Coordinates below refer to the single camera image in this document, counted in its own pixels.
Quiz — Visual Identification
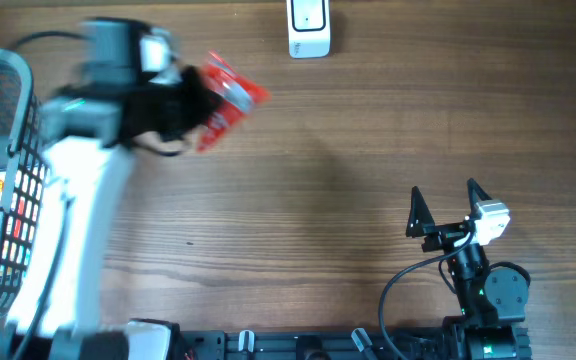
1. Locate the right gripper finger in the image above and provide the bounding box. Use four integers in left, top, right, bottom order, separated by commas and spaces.
406, 186, 437, 238
467, 178, 491, 206

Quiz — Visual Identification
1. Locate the red snack bag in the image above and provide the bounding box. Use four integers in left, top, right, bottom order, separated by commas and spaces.
196, 52, 271, 152

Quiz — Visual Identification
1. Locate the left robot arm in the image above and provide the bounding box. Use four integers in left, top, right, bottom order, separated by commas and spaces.
0, 18, 221, 359

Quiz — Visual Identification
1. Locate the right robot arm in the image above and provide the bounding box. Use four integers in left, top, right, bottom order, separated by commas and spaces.
406, 179, 532, 359

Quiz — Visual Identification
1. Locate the white barcode scanner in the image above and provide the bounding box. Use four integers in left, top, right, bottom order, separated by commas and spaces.
286, 0, 331, 59

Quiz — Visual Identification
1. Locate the grey plastic shopping basket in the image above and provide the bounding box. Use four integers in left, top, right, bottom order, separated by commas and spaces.
0, 49, 47, 319

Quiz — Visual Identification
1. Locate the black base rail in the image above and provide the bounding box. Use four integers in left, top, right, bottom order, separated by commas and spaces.
169, 324, 533, 360

